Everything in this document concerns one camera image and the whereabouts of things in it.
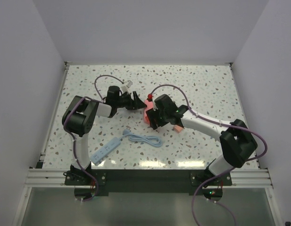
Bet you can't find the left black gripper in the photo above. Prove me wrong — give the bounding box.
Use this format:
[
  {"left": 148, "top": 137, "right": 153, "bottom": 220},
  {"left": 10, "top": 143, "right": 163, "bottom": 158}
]
[{"left": 115, "top": 91, "right": 147, "bottom": 110}]

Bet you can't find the pink triangular power socket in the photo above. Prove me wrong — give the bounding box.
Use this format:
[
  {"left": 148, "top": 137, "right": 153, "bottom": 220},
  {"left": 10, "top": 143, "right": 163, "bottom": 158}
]
[{"left": 144, "top": 99, "right": 154, "bottom": 111}]

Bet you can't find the small pink plug adapter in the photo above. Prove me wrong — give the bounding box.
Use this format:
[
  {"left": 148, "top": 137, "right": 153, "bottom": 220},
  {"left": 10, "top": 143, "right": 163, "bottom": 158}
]
[{"left": 173, "top": 125, "right": 183, "bottom": 133}]

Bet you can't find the light blue power strip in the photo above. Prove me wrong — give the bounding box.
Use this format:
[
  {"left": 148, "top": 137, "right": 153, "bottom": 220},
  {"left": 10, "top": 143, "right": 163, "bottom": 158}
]
[{"left": 90, "top": 137, "right": 121, "bottom": 166}]

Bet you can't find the red cube socket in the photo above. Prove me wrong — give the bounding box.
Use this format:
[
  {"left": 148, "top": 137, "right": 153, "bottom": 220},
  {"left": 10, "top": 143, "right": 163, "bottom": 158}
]
[{"left": 143, "top": 109, "right": 150, "bottom": 125}]

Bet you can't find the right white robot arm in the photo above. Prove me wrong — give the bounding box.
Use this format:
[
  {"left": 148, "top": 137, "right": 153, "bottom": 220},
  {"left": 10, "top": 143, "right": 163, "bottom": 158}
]
[{"left": 146, "top": 94, "right": 258, "bottom": 185}]

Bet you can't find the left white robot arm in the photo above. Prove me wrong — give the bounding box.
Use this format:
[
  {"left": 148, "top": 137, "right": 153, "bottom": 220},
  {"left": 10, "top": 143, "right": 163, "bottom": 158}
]
[{"left": 62, "top": 86, "right": 146, "bottom": 185}]

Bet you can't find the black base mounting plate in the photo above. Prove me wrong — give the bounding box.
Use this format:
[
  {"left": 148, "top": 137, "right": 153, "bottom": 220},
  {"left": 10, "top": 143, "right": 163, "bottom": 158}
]
[{"left": 64, "top": 169, "right": 233, "bottom": 197}]

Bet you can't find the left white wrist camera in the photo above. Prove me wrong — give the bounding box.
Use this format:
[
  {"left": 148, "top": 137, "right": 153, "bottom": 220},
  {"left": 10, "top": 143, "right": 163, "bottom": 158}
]
[{"left": 121, "top": 80, "right": 133, "bottom": 94}]

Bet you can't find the aluminium frame rail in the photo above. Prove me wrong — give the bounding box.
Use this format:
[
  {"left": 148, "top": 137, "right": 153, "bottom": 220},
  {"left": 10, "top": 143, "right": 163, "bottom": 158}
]
[{"left": 25, "top": 169, "right": 66, "bottom": 188}]

